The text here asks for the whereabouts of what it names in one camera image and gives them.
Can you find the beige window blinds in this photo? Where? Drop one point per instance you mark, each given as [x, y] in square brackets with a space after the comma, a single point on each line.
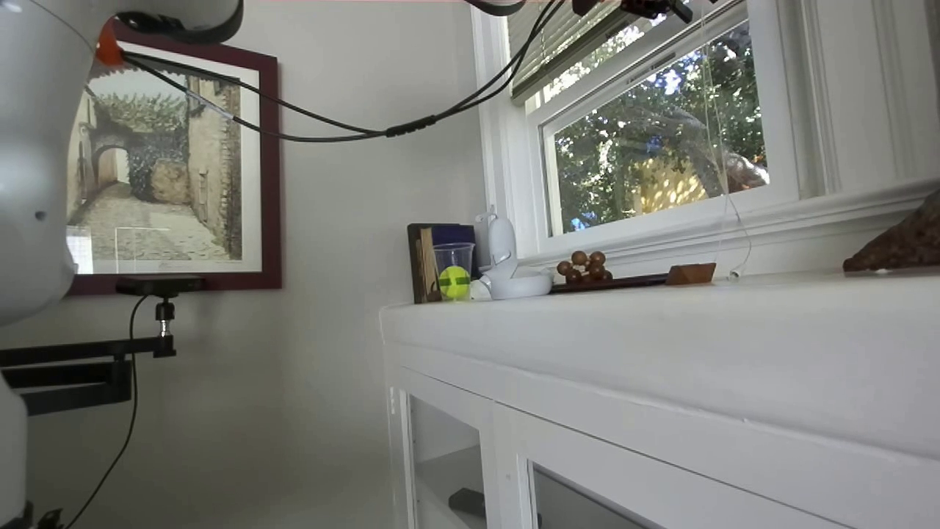
[581, 34]

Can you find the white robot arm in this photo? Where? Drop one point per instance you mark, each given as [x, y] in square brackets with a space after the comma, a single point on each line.
[44, 57]

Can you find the clear drinking glass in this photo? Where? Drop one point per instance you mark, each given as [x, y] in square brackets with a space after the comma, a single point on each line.
[454, 253]

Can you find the green tennis ball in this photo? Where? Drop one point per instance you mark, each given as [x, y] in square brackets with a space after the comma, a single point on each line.
[454, 282]

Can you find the white swan figurine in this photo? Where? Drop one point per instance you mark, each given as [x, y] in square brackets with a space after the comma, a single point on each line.
[495, 250]

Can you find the white shallow dish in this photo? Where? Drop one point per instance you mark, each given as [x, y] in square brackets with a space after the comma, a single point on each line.
[520, 287]

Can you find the brown wooden bead figure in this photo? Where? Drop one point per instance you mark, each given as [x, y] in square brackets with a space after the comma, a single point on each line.
[581, 268]

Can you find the dark wooden tray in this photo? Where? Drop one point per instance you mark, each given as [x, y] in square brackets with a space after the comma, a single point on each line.
[675, 273]

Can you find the framed street painting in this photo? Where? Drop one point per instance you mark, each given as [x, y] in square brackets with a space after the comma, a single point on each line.
[175, 169]

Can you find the white framed window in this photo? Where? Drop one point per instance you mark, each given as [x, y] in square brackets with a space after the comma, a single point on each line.
[772, 137]

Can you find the white glass-door cabinet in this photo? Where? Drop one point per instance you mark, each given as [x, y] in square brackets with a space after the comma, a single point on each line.
[810, 392]

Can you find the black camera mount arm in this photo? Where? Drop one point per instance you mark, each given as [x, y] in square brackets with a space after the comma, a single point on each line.
[58, 378]

